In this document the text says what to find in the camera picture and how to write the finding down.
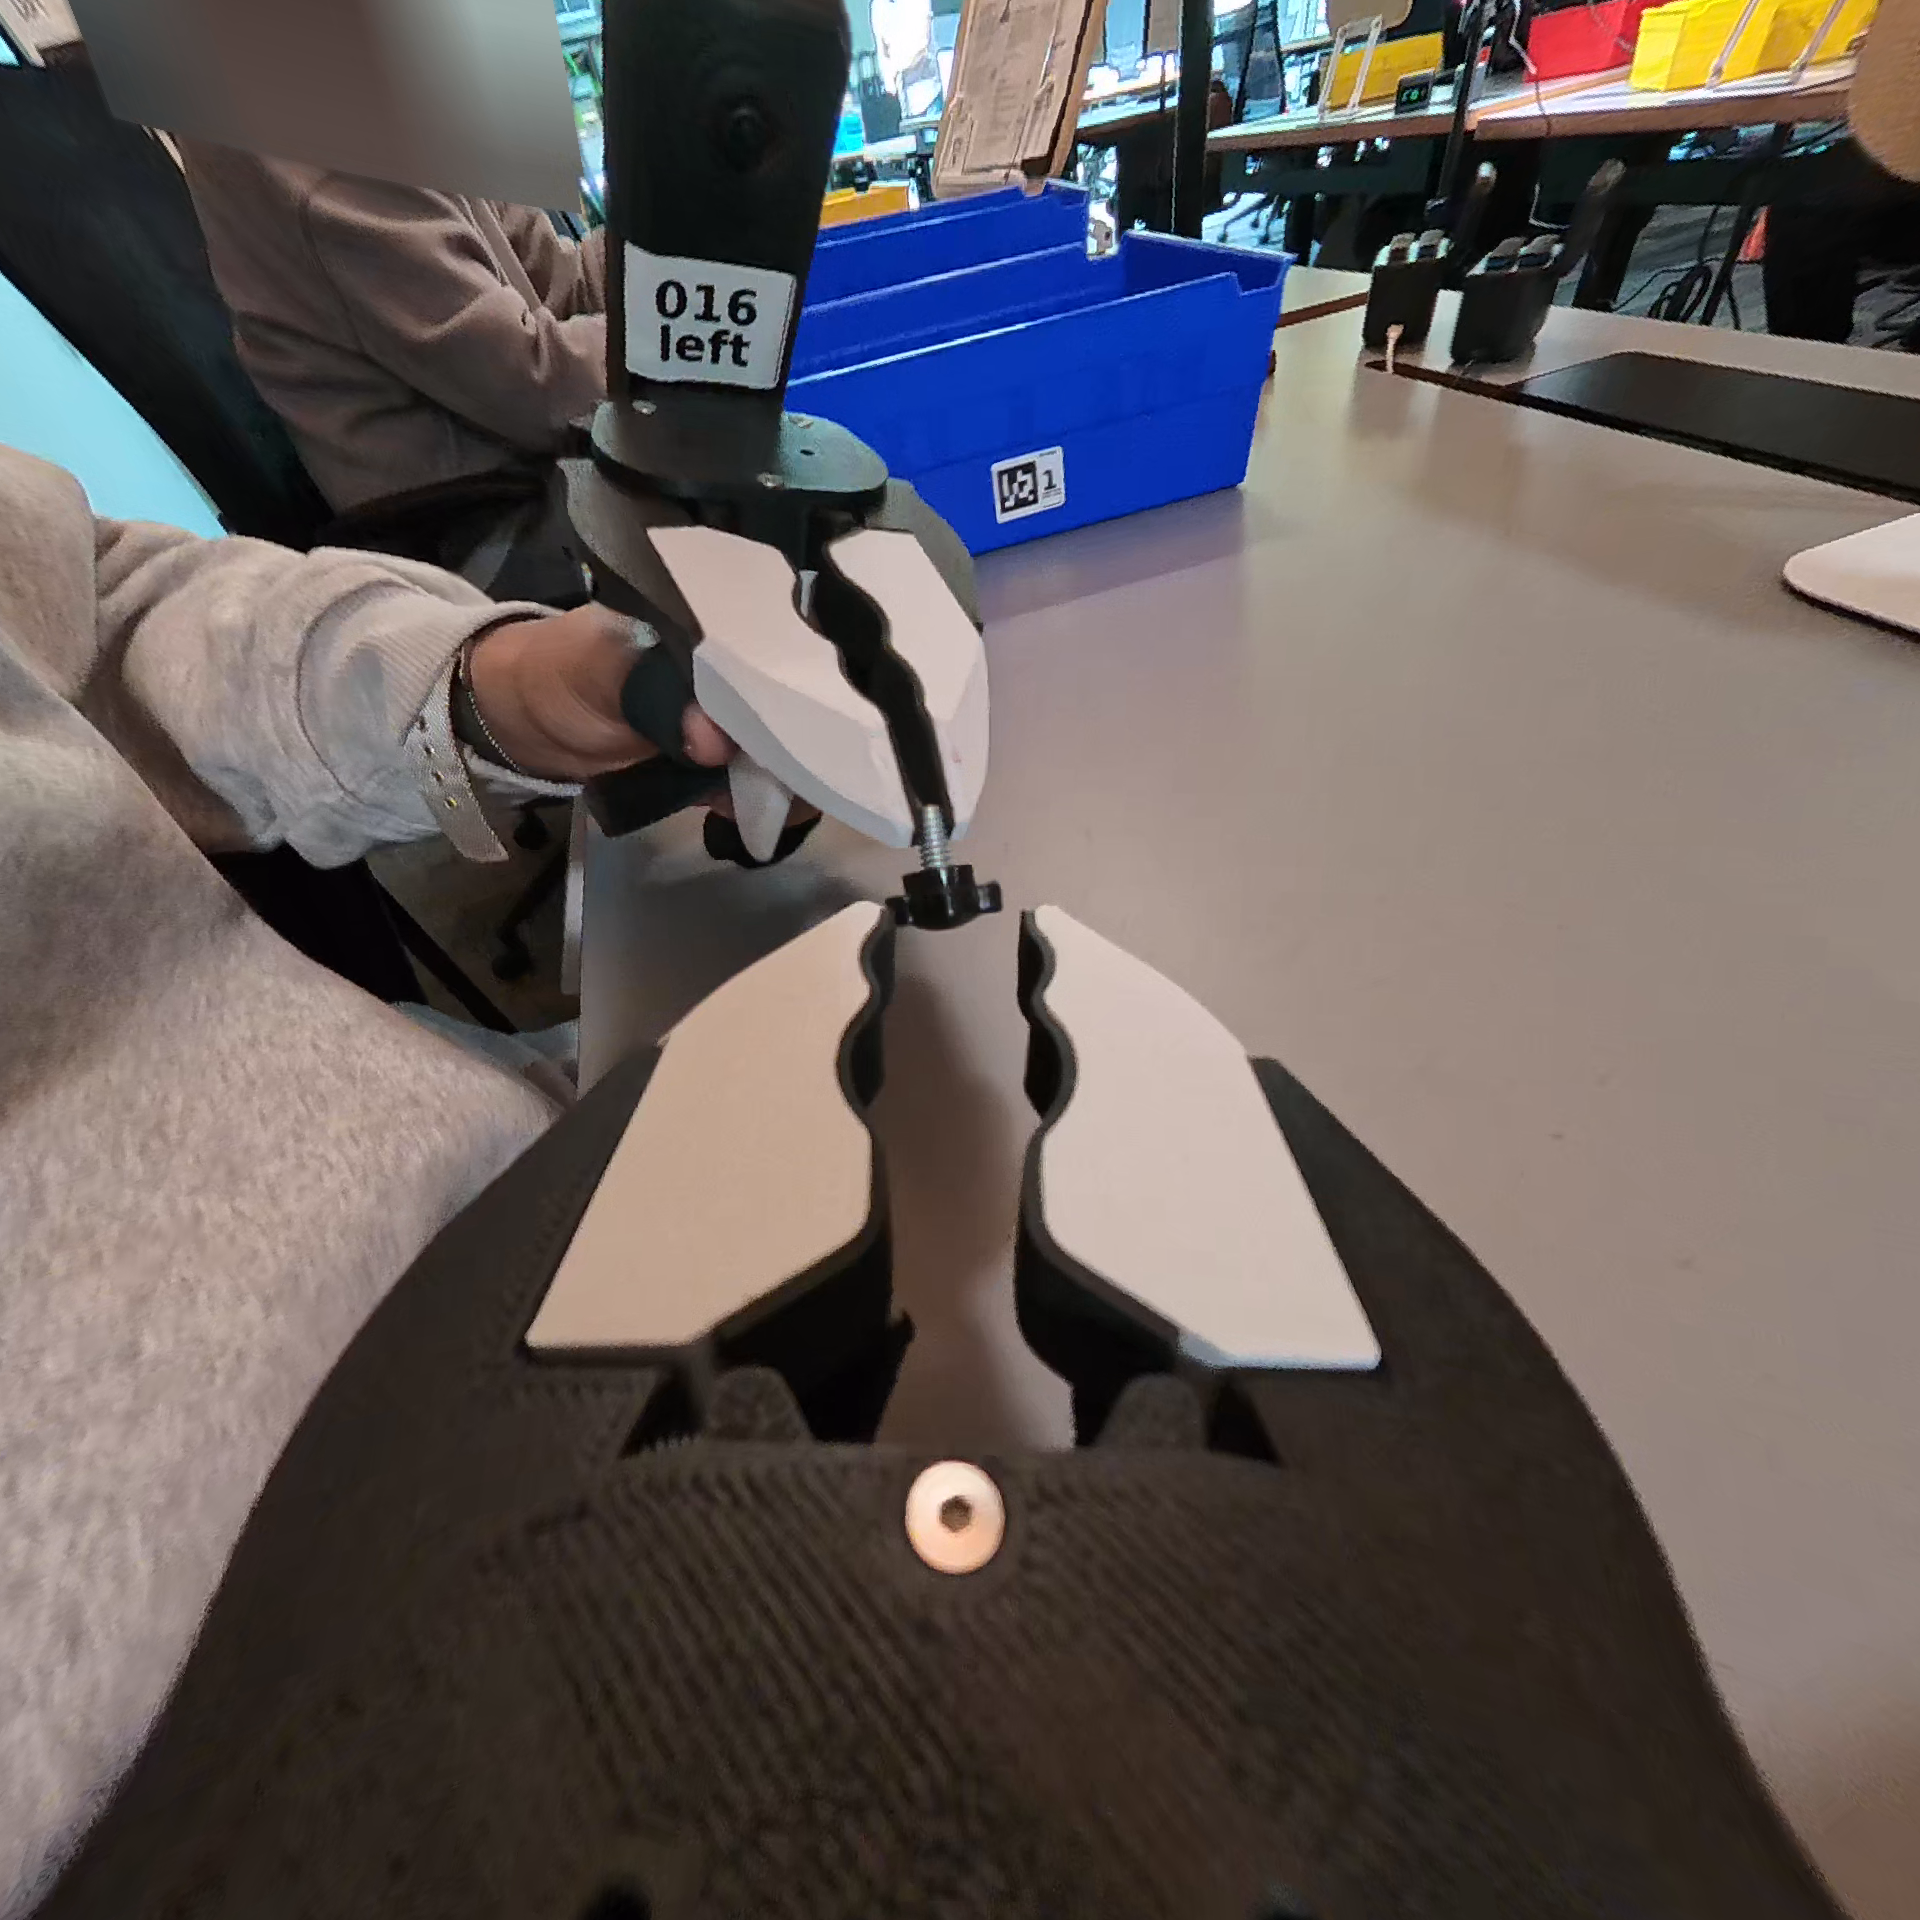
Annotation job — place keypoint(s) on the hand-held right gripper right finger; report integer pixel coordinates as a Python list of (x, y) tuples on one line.
[(1185, 1189)]

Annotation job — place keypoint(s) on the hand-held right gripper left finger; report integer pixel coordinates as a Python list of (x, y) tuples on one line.
[(720, 1169)]

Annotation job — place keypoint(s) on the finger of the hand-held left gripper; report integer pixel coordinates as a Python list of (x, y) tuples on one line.
[(942, 650), (768, 661)]

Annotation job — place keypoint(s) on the black knob thumb screw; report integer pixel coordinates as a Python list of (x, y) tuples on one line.
[(945, 901)]

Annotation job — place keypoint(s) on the person's left forearm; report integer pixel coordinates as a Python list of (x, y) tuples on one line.
[(226, 661)]

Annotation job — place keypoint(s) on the person's left hand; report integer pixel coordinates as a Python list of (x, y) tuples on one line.
[(558, 691)]

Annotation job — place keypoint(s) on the small blue plastic bin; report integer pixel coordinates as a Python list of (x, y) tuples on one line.
[(959, 228)]

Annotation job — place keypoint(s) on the large blue plastic bin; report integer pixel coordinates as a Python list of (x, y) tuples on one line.
[(1078, 376)]

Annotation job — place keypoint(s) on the cardboard box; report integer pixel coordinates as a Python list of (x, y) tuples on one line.
[(1017, 93)]

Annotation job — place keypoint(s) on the black pole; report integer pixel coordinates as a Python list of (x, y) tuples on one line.
[(1185, 110)]

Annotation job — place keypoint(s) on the black office chair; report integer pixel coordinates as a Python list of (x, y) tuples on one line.
[(132, 304)]

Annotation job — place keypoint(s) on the yellow plastic bin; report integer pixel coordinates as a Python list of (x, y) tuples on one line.
[(1381, 73), (1744, 36)]

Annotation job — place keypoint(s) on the black table mat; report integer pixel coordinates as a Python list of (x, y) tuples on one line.
[(1720, 414)]

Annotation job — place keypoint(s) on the red plastic bin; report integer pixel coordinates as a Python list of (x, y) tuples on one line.
[(1584, 29)]

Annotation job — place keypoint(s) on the white mat with glass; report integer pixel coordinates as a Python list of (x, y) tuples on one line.
[(1870, 578)]

